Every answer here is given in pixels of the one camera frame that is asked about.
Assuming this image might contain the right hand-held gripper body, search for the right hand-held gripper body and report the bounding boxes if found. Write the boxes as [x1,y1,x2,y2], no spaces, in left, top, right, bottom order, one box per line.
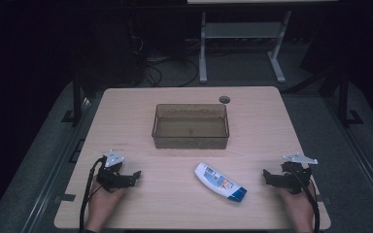
[281,152,319,195]

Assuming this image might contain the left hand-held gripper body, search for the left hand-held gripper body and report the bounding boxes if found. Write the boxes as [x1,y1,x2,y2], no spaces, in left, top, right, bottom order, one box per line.
[96,149,125,193]

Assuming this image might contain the white bottle with blue cap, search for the white bottle with blue cap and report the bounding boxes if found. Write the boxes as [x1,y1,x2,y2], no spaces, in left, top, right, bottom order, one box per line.
[193,162,248,203]

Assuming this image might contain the brown transparent plastic box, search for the brown transparent plastic box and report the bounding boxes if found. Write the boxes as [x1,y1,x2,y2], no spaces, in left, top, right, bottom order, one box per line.
[151,103,230,150]

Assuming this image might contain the person's left hand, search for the person's left hand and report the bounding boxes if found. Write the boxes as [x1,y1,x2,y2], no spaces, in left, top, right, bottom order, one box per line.
[85,179,127,227]

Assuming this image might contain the person's right hand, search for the person's right hand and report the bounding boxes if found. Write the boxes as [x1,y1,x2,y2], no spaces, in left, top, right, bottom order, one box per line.
[278,183,317,227]

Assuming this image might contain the white metal stand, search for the white metal stand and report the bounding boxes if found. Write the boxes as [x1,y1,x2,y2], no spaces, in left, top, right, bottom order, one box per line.
[198,9,292,84]

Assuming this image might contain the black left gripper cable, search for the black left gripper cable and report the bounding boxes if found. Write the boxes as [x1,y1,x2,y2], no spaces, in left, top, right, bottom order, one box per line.
[79,155,108,233]

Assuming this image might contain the aluminium floor rail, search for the aluminium floor rail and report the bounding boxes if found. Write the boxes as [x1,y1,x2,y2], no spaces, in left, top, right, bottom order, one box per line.
[20,96,93,233]
[323,96,373,225]

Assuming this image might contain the black upright post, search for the black upright post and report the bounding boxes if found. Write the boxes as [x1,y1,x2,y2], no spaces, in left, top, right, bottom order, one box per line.
[72,74,83,126]
[337,71,350,128]

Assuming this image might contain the black cables on floor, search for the black cables on floor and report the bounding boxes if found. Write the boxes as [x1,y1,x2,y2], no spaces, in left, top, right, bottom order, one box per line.
[139,35,200,88]

